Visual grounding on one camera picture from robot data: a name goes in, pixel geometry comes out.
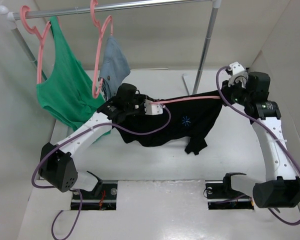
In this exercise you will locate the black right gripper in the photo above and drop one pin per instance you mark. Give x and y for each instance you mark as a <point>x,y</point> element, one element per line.
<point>226,90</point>

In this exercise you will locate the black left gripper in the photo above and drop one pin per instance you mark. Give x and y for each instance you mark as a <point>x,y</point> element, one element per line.
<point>141,100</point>

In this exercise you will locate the black t shirt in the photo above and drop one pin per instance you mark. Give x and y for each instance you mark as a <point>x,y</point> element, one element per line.
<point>192,119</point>

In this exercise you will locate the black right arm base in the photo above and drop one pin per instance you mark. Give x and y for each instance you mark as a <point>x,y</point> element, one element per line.
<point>221,196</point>

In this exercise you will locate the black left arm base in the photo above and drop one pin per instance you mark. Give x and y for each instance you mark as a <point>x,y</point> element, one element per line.
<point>92,193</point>

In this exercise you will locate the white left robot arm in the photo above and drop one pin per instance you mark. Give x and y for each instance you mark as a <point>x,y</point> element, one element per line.
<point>58,162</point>

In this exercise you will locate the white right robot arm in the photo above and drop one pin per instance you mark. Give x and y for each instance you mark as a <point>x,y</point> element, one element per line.
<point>281,188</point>

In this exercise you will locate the blue denim garment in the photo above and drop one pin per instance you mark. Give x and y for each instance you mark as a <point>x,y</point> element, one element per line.
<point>114,69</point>

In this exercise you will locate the green tank top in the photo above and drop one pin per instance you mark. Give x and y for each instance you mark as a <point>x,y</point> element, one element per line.
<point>67,93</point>

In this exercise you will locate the silver clothes rack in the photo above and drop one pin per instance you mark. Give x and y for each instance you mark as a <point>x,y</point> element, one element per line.
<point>10,18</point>

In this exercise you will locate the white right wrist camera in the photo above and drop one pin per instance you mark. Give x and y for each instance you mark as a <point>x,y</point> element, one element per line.
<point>238,74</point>

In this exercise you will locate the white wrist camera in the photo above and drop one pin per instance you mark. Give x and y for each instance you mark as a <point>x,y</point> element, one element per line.
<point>238,74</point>
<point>152,108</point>

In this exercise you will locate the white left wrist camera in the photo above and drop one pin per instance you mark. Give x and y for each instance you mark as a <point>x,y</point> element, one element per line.
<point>152,108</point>

